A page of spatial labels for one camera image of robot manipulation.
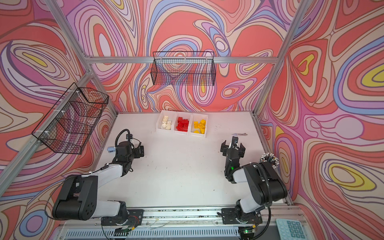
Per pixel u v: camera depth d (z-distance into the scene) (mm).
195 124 1107
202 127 1048
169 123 1104
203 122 1083
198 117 1109
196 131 1054
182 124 1062
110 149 959
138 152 823
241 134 1056
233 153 704
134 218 719
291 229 690
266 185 424
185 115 1111
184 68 960
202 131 1042
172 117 1148
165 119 1136
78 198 428
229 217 730
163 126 1107
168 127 1074
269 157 767
